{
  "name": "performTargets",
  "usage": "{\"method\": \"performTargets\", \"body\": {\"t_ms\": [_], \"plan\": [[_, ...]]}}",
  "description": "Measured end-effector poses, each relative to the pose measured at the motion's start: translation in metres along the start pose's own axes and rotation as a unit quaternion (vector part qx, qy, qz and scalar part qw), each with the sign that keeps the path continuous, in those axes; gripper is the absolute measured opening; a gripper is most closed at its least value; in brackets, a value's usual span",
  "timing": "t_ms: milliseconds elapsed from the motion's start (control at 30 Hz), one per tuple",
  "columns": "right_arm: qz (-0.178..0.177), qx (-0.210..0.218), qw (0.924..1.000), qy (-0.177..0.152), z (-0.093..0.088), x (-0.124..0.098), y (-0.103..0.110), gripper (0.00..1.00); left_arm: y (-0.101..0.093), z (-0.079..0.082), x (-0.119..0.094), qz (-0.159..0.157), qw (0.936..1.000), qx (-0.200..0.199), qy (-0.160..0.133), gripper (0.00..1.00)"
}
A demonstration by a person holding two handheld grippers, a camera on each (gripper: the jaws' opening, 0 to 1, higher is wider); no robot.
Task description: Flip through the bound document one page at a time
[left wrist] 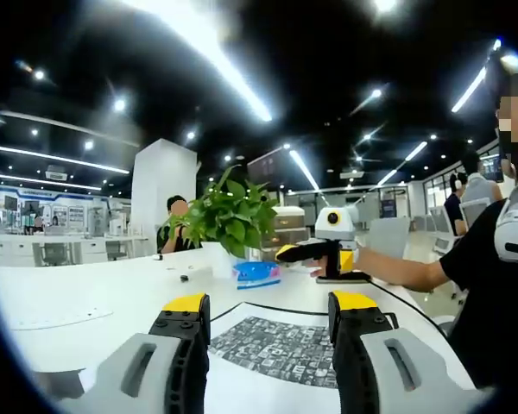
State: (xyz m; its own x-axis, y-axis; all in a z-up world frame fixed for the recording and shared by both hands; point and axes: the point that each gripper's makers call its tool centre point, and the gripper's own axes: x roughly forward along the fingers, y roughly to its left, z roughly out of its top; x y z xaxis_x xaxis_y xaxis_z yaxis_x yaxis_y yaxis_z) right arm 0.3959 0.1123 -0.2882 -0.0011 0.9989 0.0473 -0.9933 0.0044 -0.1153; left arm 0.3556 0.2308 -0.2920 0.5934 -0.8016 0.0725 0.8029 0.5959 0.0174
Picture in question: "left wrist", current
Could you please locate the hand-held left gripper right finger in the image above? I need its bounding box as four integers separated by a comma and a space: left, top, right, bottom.
326, 290, 477, 414

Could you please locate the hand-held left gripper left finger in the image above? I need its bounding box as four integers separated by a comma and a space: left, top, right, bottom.
64, 292, 212, 414

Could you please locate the person's right hand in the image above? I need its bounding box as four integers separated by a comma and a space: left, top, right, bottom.
308, 248, 375, 282

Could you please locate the black flat pad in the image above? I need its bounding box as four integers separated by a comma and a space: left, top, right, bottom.
315, 271, 373, 285

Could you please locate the beige cabinet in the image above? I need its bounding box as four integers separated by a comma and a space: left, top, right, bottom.
270, 205, 311, 250

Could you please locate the white office chair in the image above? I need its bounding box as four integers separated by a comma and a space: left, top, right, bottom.
368, 216, 412, 260
458, 198, 494, 230

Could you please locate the blue plastic packet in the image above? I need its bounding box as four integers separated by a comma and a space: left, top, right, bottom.
231, 260, 283, 291

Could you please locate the green potted plant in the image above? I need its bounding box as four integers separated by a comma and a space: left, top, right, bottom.
161, 165, 281, 278

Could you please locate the person in black shirt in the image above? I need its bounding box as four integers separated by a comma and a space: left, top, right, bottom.
439, 184, 518, 389

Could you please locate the grey office chair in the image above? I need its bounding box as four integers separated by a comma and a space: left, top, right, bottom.
40, 241, 70, 267

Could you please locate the white square pillar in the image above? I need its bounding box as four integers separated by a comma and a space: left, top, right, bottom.
130, 138, 199, 256

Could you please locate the white worn chest device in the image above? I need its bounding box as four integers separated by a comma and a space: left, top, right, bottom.
493, 189, 518, 271

